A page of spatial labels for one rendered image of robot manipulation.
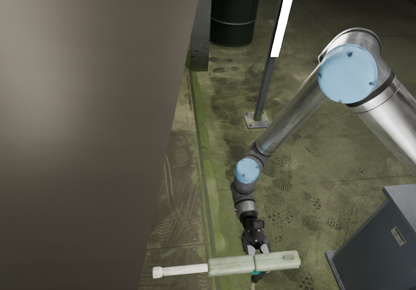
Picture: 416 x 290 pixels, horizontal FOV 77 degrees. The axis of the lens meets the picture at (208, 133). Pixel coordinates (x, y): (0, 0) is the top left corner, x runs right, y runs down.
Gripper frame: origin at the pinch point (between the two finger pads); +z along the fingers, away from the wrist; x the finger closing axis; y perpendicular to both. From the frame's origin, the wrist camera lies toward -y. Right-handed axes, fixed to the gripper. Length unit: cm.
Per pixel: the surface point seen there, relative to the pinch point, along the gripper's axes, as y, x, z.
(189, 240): 47, 22, -32
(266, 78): 6, -39, -128
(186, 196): 47, 23, -60
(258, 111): 38, -39, -128
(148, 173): -69, 30, 11
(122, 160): -72, 33, 11
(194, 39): 14, 7, -209
